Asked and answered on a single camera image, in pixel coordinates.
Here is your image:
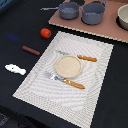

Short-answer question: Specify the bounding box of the red toy tomato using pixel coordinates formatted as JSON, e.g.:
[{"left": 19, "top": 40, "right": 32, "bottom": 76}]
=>
[{"left": 40, "top": 28, "right": 51, "bottom": 39}]

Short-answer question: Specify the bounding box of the white toy fish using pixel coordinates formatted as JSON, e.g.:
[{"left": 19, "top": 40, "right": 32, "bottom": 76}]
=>
[{"left": 5, "top": 64, "right": 26, "bottom": 75}]

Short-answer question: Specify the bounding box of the beige round plate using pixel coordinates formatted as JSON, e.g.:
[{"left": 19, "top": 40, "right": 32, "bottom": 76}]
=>
[{"left": 55, "top": 55, "right": 83, "bottom": 78}]

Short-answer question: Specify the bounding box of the white woven placemat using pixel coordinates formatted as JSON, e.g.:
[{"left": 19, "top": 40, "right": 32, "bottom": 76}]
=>
[{"left": 12, "top": 30, "right": 115, "bottom": 128}]

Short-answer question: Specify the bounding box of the grey cooking pot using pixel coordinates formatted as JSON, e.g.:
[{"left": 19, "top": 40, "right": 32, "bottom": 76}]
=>
[{"left": 81, "top": 1, "right": 108, "bottom": 25}]

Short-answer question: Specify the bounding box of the brown wooden board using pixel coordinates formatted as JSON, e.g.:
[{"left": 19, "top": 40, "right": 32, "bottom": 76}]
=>
[{"left": 49, "top": 0, "right": 128, "bottom": 43}]

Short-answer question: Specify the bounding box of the beige bowl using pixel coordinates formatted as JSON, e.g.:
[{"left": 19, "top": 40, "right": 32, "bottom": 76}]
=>
[{"left": 118, "top": 4, "right": 128, "bottom": 30}]

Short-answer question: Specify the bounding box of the fork with orange handle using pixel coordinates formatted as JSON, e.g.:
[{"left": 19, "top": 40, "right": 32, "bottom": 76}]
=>
[{"left": 44, "top": 71, "right": 85, "bottom": 89}]

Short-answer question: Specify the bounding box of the knife with orange handle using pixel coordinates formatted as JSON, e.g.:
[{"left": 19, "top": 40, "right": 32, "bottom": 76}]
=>
[{"left": 55, "top": 50, "right": 97, "bottom": 62}]

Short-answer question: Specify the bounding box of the grey frying pan with handle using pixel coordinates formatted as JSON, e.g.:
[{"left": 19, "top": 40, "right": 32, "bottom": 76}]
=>
[{"left": 40, "top": 1, "right": 81, "bottom": 20}]

